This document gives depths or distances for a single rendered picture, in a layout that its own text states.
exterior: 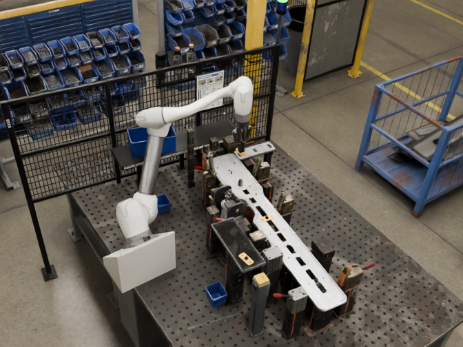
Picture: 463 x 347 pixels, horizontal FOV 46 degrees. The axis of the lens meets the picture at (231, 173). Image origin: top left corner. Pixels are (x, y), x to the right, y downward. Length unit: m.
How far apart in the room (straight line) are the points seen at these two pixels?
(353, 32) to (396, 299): 3.85
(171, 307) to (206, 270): 0.34
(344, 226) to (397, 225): 1.21
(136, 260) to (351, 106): 3.81
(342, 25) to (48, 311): 4.29
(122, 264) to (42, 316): 1.21
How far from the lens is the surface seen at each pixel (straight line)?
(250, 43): 3.89
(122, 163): 3.65
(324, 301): 2.95
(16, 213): 4.98
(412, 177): 5.23
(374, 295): 3.45
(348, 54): 6.72
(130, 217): 3.25
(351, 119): 6.11
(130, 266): 3.19
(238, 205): 3.11
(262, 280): 2.78
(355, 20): 6.53
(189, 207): 3.78
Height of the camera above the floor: 3.32
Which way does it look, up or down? 40 degrees down
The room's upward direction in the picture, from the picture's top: 3 degrees clockwise
